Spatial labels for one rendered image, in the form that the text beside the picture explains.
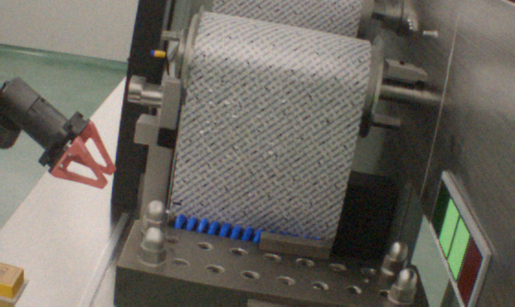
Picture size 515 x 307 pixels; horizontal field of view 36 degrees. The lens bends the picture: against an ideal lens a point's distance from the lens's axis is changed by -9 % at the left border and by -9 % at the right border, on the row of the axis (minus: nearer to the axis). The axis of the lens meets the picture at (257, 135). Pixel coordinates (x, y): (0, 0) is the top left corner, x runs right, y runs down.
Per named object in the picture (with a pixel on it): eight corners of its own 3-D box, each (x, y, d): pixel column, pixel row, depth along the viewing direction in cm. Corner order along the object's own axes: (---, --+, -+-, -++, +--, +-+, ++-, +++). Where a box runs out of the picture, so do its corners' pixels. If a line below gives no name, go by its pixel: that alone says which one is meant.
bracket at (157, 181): (122, 254, 134) (145, 69, 126) (160, 261, 134) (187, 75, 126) (117, 266, 129) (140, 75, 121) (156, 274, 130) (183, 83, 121)
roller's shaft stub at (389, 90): (369, 97, 122) (374, 68, 121) (414, 107, 123) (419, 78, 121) (371, 105, 118) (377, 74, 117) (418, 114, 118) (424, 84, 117)
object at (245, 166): (167, 222, 120) (186, 96, 115) (331, 250, 120) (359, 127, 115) (167, 224, 119) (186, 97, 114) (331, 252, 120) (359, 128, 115)
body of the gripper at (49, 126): (46, 170, 113) (8, 138, 112) (63, 149, 123) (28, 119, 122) (70, 136, 111) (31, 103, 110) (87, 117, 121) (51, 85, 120)
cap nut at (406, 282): (385, 291, 106) (394, 261, 105) (411, 294, 106) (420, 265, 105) (388, 303, 102) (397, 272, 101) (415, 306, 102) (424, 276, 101)
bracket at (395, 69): (383, 68, 122) (384, 55, 121) (419, 76, 122) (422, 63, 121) (386, 75, 117) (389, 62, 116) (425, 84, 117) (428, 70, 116)
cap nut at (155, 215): (143, 224, 114) (145, 193, 113) (168, 229, 114) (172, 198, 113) (138, 233, 111) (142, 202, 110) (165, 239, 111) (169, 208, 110)
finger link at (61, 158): (89, 208, 114) (39, 165, 113) (99, 190, 121) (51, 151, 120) (115, 173, 112) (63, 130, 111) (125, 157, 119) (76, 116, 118)
